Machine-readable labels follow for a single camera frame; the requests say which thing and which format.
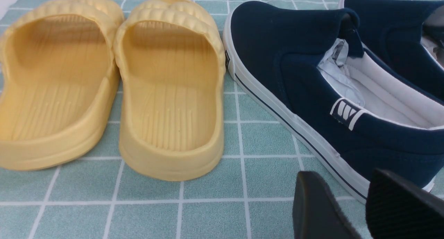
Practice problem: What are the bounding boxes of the navy slip-on shoe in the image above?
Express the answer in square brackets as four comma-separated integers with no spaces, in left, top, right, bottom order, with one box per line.
[223,1,443,203]
[338,0,444,103]

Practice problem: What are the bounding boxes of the green checked cloth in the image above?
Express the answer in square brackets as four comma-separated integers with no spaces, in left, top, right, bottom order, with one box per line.
[1,0,371,239]

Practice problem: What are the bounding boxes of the yellow slipper far left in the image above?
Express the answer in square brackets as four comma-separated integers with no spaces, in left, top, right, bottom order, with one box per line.
[0,0,124,171]

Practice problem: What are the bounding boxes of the navy slip-on shoe left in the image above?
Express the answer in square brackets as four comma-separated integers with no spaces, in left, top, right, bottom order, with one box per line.
[223,1,443,203]

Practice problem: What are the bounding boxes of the navy slip-on shoe right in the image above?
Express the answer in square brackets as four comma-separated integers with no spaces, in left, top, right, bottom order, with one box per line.
[338,0,444,103]

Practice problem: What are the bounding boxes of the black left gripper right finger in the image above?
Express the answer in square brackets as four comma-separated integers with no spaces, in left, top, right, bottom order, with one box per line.
[365,169,444,239]

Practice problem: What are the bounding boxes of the yellow slipper right one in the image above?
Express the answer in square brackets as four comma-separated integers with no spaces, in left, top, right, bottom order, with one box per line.
[113,0,225,181]

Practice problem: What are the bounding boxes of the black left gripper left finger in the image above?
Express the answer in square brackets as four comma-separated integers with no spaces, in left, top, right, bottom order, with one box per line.
[293,171,361,239]

